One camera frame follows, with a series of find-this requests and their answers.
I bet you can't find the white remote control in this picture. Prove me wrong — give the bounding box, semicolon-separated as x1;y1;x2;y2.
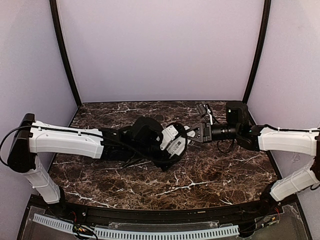
166;125;196;159

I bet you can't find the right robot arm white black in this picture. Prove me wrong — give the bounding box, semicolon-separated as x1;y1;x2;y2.
189;101;320;209

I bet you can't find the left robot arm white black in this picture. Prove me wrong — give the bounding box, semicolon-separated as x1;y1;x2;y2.
2;113;188;217

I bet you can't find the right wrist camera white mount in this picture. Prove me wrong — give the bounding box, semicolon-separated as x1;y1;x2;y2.
196;103;216;125

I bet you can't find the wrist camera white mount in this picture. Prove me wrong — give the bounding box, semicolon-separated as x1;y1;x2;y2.
156;123;185;151
196;103;216;125

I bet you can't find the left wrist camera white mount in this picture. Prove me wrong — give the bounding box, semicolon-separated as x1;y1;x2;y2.
156;123;185;151

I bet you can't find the black left camera cable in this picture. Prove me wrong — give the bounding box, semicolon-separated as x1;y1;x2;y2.
119;122;191;168

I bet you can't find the black front rail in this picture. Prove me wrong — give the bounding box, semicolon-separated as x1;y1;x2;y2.
47;201;272;225

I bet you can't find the white slotted cable duct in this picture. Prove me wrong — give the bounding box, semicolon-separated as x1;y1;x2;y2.
32;213;240;240

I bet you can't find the right black frame post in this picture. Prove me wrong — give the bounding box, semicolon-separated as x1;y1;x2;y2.
242;0;272;104

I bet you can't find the black frame post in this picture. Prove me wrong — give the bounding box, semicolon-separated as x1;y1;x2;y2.
49;0;82;108
242;0;272;104

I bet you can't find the left black frame post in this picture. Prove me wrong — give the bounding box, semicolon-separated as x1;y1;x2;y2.
49;0;82;108

